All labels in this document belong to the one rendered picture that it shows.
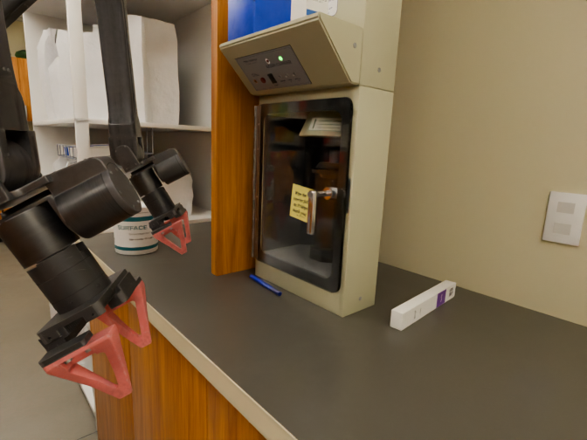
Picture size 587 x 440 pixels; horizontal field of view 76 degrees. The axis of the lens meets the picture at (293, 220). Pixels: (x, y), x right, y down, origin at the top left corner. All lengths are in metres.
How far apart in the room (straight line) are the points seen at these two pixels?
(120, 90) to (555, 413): 0.96
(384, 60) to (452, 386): 0.60
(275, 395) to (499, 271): 0.70
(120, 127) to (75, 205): 0.51
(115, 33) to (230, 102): 0.28
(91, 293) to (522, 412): 0.58
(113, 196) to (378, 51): 0.58
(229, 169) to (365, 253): 0.42
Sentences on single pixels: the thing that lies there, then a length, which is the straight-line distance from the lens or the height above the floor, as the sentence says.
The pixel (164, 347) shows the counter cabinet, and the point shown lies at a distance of 0.95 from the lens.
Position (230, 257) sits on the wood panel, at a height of 0.99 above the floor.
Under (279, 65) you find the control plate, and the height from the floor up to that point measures 1.45.
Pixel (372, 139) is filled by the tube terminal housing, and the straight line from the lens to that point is 0.79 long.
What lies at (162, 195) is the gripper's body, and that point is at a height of 1.17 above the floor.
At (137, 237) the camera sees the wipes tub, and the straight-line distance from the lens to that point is 1.24.
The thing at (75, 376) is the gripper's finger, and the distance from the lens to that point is 0.43.
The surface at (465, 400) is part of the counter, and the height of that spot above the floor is 0.94.
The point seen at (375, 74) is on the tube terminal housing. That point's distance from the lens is 0.79.
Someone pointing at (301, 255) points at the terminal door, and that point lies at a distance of 0.86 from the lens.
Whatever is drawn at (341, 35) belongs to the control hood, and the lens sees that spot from 0.73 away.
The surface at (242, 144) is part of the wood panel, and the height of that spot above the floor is 1.29.
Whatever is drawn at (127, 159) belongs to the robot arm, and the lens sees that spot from 0.89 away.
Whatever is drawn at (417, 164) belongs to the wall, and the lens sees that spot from 1.17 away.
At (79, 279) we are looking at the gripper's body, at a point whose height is 1.15.
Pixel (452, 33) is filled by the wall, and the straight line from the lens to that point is 1.18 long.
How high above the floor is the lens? 1.30
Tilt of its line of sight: 11 degrees down
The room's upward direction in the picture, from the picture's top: 3 degrees clockwise
